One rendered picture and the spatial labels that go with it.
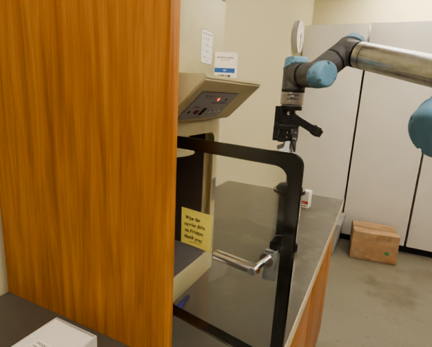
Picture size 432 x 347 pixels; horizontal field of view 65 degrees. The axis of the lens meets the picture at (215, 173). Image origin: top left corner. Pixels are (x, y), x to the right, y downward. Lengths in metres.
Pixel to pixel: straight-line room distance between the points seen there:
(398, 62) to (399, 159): 2.74
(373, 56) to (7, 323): 1.13
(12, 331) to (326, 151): 3.29
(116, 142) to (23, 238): 0.40
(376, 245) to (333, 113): 1.36
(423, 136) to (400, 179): 2.91
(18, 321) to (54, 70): 0.57
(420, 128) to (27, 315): 0.99
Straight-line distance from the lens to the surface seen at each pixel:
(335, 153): 3.74
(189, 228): 0.69
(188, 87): 0.66
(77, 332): 0.83
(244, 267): 0.57
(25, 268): 0.99
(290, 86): 1.13
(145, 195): 0.64
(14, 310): 1.01
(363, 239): 3.53
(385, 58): 1.04
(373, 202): 3.81
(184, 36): 0.80
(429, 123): 0.82
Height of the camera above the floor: 1.48
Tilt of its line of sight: 13 degrees down
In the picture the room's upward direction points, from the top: 3 degrees clockwise
